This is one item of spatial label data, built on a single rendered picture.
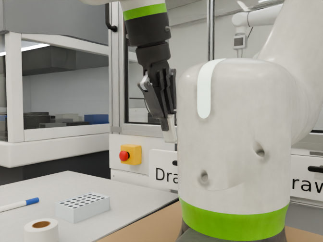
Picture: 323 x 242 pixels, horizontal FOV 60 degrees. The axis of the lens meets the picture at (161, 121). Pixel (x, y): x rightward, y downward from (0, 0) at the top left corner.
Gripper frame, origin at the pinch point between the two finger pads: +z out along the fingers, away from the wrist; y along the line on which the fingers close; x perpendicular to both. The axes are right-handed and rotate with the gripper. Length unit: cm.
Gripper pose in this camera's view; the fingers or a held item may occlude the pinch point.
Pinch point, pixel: (168, 128)
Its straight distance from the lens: 68.0
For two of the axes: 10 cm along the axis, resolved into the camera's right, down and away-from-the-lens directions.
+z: 1.9, 9.3, 3.3
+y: -5.4, 3.8, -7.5
